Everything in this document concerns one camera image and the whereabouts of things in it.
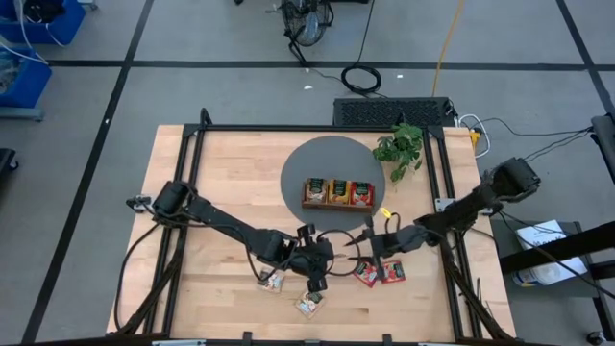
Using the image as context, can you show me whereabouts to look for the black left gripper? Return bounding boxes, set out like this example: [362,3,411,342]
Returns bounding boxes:
[283,222,348,294]

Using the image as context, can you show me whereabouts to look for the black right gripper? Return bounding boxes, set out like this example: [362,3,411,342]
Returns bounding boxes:
[343,214,430,283]

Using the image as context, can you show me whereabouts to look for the red strawberry tea packet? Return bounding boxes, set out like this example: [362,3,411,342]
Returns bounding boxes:
[350,181,376,208]
[382,259,407,285]
[353,261,381,288]

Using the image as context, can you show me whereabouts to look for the wooden tea organizer box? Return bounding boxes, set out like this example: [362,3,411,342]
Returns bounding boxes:
[300,177,376,214]

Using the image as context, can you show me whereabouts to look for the orange mango tea packet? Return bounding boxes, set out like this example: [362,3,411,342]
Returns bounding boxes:
[328,179,352,205]

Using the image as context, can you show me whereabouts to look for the grey round mat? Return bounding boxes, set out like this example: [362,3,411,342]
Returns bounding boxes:
[280,135,386,234]

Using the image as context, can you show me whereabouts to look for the green potted plant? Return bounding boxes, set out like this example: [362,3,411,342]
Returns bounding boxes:
[372,122,425,184]

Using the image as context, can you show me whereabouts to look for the black perforated computer case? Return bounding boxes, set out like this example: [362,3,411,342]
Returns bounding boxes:
[332,96,455,129]

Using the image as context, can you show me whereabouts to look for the white papers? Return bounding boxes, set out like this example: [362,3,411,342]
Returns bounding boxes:
[509,219,590,288]

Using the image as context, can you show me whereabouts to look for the black diagonal beam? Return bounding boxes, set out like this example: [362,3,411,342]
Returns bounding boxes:
[498,221,615,275]

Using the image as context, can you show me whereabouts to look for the black floor fan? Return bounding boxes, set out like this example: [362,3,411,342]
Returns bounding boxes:
[280,0,335,49]

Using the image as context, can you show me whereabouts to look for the blue storage bin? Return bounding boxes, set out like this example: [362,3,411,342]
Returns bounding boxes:
[0,0,87,46]
[0,46,53,121]

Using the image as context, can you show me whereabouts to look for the black left wrist camera cable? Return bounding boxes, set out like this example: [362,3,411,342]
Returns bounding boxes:
[247,229,365,280]

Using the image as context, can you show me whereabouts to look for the black aluminium table frame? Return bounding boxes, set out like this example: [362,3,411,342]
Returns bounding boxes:
[106,108,518,346]

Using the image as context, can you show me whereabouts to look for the white looped cable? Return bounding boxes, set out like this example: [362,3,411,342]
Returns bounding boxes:
[455,113,492,160]

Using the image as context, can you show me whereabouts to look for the black coiled cable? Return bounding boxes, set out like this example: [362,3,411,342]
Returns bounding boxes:
[339,0,383,97]

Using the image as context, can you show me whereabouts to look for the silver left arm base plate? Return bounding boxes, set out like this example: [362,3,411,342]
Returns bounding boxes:
[127,194,154,212]

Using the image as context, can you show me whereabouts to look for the yellow power cord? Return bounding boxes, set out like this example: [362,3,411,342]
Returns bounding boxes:
[430,0,467,98]

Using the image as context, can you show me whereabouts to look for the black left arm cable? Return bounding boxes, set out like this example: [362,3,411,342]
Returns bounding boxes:
[113,223,162,333]

